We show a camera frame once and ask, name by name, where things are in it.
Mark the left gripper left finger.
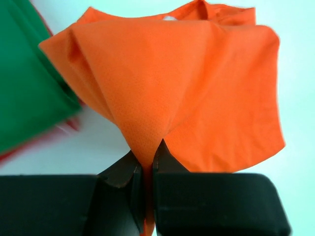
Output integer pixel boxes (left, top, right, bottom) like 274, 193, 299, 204
0, 152, 145, 236

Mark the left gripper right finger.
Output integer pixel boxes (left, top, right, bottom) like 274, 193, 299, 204
153, 142, 291, 236

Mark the red t-shirt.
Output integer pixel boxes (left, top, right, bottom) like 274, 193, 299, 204
0, 0, 83, 168

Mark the orange t-shirt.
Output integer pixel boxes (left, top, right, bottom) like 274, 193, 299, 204
39, 0, 285, 236

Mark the green t-shirt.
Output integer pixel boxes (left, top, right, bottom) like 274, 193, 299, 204
0, 0, 83, 157

